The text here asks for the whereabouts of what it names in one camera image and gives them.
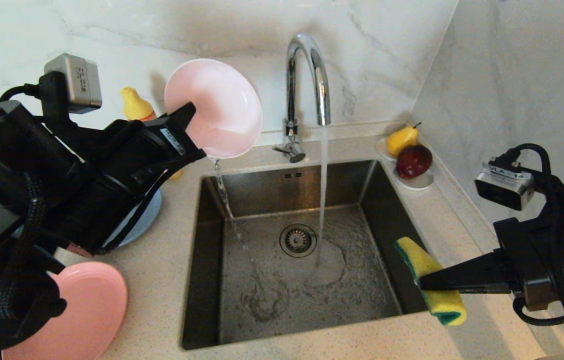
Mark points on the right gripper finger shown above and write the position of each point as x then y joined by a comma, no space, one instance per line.
472,275
489,293

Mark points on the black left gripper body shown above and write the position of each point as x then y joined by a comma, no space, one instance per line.
147,150

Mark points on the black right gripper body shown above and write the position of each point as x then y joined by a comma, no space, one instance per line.
532,260

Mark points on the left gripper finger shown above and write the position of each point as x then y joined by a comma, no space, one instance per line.
184,120
187,162

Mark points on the small pale pink plate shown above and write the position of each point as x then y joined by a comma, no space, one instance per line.
222,110

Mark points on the orange yellow-capped detergent bottle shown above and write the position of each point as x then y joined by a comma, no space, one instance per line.
136,105

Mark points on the yellow fish-shaped sponge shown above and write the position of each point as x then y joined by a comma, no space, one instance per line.
417,257

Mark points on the chrome gooseneck faucet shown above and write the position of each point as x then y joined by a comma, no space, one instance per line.
290,95

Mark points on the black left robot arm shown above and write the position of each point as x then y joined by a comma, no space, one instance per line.
22,175

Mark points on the stainless steel sink basin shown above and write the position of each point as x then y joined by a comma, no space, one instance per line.
272,300

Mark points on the blue plate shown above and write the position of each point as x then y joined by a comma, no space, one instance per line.
147,220

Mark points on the small white fruit dish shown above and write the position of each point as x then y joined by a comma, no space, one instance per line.
416,184

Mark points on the dark red apple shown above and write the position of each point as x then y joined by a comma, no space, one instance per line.
414,161

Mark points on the round metal drain strainer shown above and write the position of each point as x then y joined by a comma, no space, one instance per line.
297,240

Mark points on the yellow pear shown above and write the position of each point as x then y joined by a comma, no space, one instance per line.
401,141

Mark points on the large salmon pink plate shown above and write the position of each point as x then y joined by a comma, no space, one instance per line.
87,310

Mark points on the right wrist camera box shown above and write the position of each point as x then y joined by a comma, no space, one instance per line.
504,185

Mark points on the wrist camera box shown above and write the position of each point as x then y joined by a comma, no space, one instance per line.
74,82
504,185

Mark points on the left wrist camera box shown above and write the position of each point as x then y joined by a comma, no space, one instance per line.
74,82

